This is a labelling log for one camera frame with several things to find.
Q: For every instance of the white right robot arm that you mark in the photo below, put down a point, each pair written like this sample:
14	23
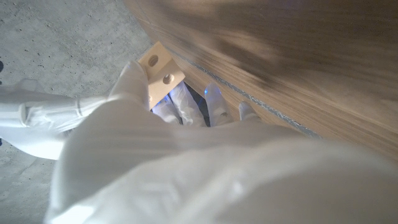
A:
40	124

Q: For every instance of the small wooden block with holes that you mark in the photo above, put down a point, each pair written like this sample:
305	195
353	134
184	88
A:
161	74

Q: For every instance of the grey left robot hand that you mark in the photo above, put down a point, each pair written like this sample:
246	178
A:
186	174

